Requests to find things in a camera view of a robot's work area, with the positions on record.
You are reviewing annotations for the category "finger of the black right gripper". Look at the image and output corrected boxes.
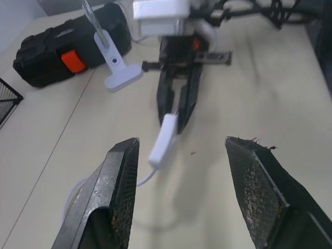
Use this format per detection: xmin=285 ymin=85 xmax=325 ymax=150
xmin=155 ymin=70 xmax=177 ymax=126
xmin=177 ymin=64 xmax=205 ymax=135

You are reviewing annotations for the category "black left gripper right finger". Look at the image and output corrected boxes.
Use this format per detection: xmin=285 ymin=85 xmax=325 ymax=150
xmin=225 ymin=136 xmax=332 ymax=249

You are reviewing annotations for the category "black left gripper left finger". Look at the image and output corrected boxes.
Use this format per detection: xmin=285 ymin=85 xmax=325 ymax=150
xmin=51 ymin=137 xmax=140 ymax=249

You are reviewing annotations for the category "white inline cord switch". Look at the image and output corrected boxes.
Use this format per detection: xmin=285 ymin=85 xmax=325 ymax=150
xmin=148 ymin=113 xmax=180 ymax=167

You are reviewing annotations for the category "black case with orange latch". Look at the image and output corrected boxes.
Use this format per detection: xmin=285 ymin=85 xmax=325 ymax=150
xmin=12 ymin=2 xmax=133 ymax=89

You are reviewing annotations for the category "white bracket stand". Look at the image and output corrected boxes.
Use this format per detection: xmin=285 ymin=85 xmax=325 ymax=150
xmin=81 ymin=0 xmax=145 ymax=93

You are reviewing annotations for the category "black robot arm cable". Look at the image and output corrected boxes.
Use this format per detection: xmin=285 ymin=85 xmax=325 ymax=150
xmin=210 ymin=0 xmax=312 ymax=30

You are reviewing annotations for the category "black wire mesh basket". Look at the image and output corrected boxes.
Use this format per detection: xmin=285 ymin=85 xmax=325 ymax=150
xmin=0 ymin=77 xmax=24 ymax=130

